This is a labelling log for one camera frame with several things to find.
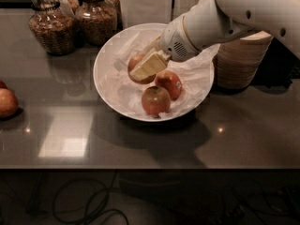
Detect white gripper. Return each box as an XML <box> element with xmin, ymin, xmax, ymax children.
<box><xmin>130</xmin><ymin>15</ymin><xmax>200</xmax><ymax>81</ymax></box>

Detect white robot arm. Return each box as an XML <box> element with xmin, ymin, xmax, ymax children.
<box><xmin>130</xmin><ymin>0</ymin><xmax>300</xmax><ymax>81</ymax></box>

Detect large white bowl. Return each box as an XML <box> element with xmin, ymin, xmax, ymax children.
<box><xmin>92</xmin><ymin>22</ymin><xmax>216</xmax><ymax>123</ymax></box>

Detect right red apple with sticker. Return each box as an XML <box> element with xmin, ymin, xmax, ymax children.
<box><xmin>155</xmin><ymin>70</ymin><xmax>182</xmax><ymax>100</ymax></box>

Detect red apple on table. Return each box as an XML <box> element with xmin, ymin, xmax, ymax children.
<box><xmin>0</xmin><ymin>88</ymin><xmax>19</xmax><ymax>118</ymax></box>

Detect partly hidden red apple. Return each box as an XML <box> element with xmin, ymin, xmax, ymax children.
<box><xmin>0</xmin><ymin>81</ymin><xmax>7</xmax><ymax>89</ymax></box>

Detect white crumpled paper liner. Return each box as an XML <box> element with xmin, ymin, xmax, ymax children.
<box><xmin>104</xmin><ymin>31</ymin><xmax>221</xmax><ymax>121</ymax></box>

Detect middle glass cereal jar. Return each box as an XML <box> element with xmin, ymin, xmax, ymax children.
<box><xmin>75</xmin><ymin>0</ymin><xmax>117</xmax><ymax>46</ymax></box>

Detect glass cereal jar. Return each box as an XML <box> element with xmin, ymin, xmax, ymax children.
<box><xmin>28</xmin><ymin>0</ymin><xmax>77</xmax><ymax>55</ymax></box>
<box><xmin>75</xmin><ymin>0</ymin><xmax>117</xmax><ymax>46</ymax></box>

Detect back stack paper bowls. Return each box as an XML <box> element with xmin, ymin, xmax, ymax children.
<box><xmin>196</xmin><ymin>0</ymin><xmax>218</xmax><ymax>8</ymax></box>

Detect stack paper bowls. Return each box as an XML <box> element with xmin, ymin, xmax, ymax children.
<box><xmin>213</xmin><ymin>32</ymin><xmax>273</xmax><ymax>90</ymax></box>
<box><xmin>196</xmin><ymin>0</ymin><xmax>218</xmax><ymax>8</ymax></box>

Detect front stack paper bowls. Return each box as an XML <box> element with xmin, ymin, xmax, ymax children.
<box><xmin>213</xmin><ymin>32</ymin><xmax>273</xmax><ymax>90</ymax></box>

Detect left glass cereal jar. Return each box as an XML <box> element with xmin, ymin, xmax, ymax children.
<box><xmin>28</xmin><ymin>0</ymin><xmax>77</xmax><ymax>55</ymax></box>

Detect black floor cable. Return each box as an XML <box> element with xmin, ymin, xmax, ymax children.
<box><xmin>24</xmin><ymin>170</ymin><xmax>130</xmax><ymax>225</ymax></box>

